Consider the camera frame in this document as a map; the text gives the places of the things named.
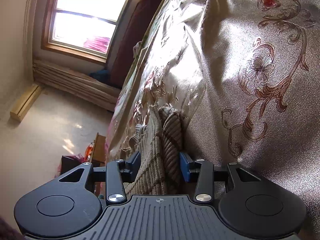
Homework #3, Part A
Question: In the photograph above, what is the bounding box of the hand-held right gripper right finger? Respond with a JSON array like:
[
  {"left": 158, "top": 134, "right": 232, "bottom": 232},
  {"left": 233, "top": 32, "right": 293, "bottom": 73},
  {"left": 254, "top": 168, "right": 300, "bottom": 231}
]
[{"left": 179, "top": 152, "right": 262, "bottom": 203}]

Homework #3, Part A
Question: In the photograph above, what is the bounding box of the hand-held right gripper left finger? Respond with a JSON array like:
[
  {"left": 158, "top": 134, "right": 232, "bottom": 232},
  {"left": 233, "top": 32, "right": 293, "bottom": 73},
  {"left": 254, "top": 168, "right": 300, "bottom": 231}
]
[{"left": 59, "top": 151, "right": 142, "bottom": 204}]

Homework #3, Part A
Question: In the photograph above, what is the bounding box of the beige striped knit sweater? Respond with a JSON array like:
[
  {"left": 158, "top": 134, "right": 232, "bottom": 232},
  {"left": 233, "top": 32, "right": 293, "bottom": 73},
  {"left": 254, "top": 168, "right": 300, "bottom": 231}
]
[{"left": 122, "top": 106, "right": 198, "bottom": 196}]

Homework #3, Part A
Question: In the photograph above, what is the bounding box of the wooden bedside cabinet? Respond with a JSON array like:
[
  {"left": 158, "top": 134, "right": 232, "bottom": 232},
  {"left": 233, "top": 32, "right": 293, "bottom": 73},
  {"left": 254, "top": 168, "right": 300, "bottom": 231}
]
[{"left": 89, "top": 132, "right": 107, "bottom": 171}]

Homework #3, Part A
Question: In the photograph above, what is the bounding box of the orange item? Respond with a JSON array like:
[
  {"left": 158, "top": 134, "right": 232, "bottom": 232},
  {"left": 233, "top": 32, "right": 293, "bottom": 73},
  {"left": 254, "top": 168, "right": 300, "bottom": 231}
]
[{"left": 84, "top": 142, "right": 95, "bottom": 161}]

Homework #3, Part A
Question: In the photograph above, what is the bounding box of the black box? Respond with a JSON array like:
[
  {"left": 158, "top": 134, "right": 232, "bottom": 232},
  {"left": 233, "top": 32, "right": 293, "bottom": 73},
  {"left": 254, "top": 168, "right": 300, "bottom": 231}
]
[{"left": 61, "top": 155, "right": 87, "bottom": 178}]

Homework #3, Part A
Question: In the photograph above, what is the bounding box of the teal cloth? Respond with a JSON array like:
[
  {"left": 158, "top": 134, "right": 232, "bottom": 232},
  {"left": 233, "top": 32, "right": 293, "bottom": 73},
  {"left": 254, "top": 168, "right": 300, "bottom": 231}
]
[{"left": 88, "top": 69, "right": 113, "bottom": 83}]

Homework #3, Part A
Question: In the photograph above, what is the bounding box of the beige pleated curtain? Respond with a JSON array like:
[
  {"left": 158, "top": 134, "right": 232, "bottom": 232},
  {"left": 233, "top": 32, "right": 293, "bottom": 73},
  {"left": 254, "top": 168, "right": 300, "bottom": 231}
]
[{"left": 32, "top": 59, "right": 121, "bottom": 111}]

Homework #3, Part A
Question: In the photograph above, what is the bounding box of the floral satin bedspread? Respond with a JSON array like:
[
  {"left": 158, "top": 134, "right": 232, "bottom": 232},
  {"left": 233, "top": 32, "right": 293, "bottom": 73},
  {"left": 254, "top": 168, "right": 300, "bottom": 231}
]
[{"left": 105, "top": 0, "right": 320, "bottom": 240}]

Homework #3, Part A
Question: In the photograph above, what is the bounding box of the light wooden box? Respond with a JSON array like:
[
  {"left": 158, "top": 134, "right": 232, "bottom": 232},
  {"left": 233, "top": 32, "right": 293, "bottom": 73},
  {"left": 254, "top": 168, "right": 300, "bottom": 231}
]
[{"left": 9, "top": 84, "right": 42, "bottom": 123}]

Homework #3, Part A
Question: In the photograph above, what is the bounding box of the wooden framed window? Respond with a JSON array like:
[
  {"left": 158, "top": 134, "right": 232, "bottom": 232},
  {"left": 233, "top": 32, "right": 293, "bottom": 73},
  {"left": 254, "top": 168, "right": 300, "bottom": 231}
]
[{"left": 41, "top": 0, "right": 137, "bottom": 65}]

